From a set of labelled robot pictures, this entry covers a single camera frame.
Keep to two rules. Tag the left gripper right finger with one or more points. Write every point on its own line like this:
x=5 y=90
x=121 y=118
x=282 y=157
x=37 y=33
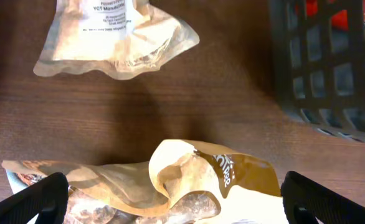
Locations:
x=306 y=201

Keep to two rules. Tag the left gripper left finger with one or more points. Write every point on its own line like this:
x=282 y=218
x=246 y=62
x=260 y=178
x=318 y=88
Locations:
x=45 y=200

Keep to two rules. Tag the brown cookie bag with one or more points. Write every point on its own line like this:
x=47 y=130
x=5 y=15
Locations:
x=183 y=182

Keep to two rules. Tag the grey plastic shopping basket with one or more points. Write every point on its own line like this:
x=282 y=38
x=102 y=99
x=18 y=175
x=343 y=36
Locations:
x=319 y=70

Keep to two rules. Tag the beige snack bag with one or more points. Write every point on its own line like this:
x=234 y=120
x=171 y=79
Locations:
x=121 y=38

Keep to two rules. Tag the orange San Remo pasta pack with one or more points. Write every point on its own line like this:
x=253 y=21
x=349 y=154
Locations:
x=341 y=12

